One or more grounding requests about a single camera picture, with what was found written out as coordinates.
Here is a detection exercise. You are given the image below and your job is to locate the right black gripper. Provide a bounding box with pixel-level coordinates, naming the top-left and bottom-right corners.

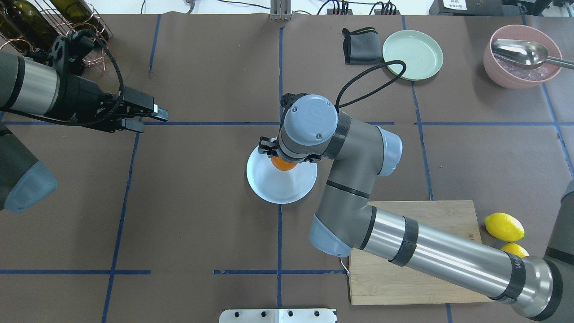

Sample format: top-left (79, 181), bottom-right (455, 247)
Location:
top-left (257, 137), bottom-right (322, 164)

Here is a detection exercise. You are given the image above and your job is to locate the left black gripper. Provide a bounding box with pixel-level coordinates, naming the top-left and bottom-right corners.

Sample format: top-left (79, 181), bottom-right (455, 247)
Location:
top-left (56, 74), bottom-right (169, 134)

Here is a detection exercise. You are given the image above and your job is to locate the orange fruit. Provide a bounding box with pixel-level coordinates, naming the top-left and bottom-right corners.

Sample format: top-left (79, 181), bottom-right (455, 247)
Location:
top-left (271, 156), bottom-right (297, 171)

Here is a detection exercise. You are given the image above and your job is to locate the light blue plate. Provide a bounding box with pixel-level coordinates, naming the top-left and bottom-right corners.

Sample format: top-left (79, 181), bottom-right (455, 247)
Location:
top-left (246, 147), bottom-right (318, 204)

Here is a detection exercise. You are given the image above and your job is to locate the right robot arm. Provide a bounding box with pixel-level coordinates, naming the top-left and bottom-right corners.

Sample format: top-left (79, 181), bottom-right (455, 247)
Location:
top-left (258, 93), bottom-right (574, 323)

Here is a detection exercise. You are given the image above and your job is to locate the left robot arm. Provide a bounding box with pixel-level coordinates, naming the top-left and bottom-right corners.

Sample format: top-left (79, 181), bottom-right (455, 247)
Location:
top-left (1, 51), bottom-right (169, 213)

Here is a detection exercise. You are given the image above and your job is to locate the mint green plate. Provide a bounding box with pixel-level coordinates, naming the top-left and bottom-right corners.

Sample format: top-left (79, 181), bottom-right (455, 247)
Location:
top-left (382, 30), bottom-right (444, 81)

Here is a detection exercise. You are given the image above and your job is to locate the black folded cloth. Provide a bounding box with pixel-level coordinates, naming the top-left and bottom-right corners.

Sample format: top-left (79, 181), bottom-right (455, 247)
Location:
top-left (342, 27), bottom-right (383, 65)

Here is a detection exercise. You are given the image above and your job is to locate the dark glass wine bottle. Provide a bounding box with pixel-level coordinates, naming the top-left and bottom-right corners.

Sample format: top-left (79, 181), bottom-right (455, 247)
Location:
top-left (1, 0), bottom-right (59, 52)

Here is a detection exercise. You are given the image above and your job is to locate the wooden cutting board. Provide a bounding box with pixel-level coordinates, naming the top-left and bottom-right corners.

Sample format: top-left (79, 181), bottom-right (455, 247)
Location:
top-left (348, 200), bottom-right (494, 306)

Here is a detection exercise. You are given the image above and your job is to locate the yellow lemon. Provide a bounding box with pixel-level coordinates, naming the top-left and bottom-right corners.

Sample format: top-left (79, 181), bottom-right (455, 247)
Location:
top-left (500, 242), bottom-right (530, 258)
top-left (484, 212), bottom-right (525, 243)

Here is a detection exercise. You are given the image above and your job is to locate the pink bowl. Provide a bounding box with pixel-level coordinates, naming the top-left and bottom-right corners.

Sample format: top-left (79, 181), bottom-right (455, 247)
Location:
top-left (483, 25), bottom-right (573, 89)

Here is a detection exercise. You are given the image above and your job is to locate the metal scoop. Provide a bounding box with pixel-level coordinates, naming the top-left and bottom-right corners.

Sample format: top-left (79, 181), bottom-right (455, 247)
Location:
top-left (491, 39), bottom-right (574, 69)

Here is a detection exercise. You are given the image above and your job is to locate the black braided cable right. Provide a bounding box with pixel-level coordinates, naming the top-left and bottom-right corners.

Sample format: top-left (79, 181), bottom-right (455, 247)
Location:
top-left (335, 60), bottom-right (407, 109)

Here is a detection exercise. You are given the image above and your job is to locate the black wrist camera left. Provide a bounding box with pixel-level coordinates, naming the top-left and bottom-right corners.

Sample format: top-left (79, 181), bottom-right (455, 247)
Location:
top-left (47, 30), bottom-right (96, 76)

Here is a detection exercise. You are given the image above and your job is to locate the copper wire bottle rack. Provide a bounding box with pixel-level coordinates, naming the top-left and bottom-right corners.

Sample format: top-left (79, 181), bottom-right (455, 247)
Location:
top-left (1, 0), bottom-right (121, 78)

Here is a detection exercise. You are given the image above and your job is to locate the aluminium frame post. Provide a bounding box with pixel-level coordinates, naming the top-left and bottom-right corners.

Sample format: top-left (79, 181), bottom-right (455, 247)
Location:
top-left (270, 0), bottom-right (292, 21)

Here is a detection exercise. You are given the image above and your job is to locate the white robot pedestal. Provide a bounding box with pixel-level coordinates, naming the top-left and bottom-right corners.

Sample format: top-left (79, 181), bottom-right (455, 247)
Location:
top-left (219, 308), bottom-right (338, 323)

